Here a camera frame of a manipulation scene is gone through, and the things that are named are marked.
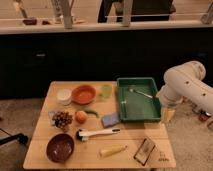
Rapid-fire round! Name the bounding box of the white handled brush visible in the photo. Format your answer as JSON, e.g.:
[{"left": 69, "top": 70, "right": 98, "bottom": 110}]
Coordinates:
[{"left": 76, "top": 128, "right": 120, "bottom": 141}]

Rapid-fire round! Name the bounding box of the green chili pepper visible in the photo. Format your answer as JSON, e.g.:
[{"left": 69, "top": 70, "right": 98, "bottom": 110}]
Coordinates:
[{"left": 83, "top": 108, "right": 99, "bottom": 118}]

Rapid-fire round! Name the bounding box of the orange fruit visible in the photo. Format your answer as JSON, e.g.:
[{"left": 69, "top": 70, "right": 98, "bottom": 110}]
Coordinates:
[{"left": 75, "top": 111, "right": 87, "bottom": 124}]

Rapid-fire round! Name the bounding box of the dark framed card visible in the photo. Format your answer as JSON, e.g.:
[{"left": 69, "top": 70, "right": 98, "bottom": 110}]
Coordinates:
[{"left": 134, "top": 138, "right": 155, "bottom": 166}]

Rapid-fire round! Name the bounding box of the green plastic tray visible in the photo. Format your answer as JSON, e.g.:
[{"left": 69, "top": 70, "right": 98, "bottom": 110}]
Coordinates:
[{"left": 117, "top": 77, "right": 161, "bottom": 122}]

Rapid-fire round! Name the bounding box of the wooden folding table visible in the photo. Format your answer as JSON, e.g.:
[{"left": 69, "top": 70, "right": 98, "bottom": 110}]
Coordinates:
[{"left": 23, "top": 81, "right": 176, "bottom": 169}]

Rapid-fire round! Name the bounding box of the light green cup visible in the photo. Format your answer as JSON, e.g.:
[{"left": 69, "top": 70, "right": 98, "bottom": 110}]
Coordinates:
[{"left": 101, "top": 84, "right": 112, "bottom": 98}]

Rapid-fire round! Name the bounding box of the silver fork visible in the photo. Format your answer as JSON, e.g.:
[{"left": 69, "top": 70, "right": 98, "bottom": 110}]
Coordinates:
[{"left": 128, "top": 88, "right": 153, "bottom": 99}]

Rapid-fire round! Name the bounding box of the bunch of dark grapes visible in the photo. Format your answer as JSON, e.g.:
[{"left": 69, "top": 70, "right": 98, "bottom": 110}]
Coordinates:
[{"left": 52, "top": 112, "right": 72, "bottom": 129}]

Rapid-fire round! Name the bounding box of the black cabinet counter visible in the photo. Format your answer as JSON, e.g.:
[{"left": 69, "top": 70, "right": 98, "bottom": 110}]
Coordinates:
[{"left": 0, "top": 24, "right": 213, "bottom": 99}]

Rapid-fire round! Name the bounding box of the blue sponge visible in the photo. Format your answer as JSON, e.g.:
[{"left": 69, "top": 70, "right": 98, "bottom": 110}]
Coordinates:
[{"left": 101, "top": 113, "right": 120, "bottom": 128}]

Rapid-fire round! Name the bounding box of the orange-red bowl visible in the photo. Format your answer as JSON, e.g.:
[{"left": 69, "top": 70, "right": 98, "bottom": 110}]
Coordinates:
[{"left": 72, "top": 85, "right": 96, "bottom": 105}]

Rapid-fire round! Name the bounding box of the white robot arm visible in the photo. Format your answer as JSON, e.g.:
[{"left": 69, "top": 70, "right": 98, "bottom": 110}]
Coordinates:
[{"left": 156, "top": 61, "right": 213, "bottom": 123}]

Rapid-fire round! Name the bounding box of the dark maroon bowl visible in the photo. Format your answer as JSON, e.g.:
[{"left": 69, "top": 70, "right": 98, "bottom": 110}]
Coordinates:
[{"left": 46, "top": 134, "right": 74, "bottom": 163}]

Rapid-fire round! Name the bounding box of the white cup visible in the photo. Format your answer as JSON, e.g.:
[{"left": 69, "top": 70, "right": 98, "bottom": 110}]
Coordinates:
[{"left": 56, "top": 89, "right": 71, "bottom": 105}]

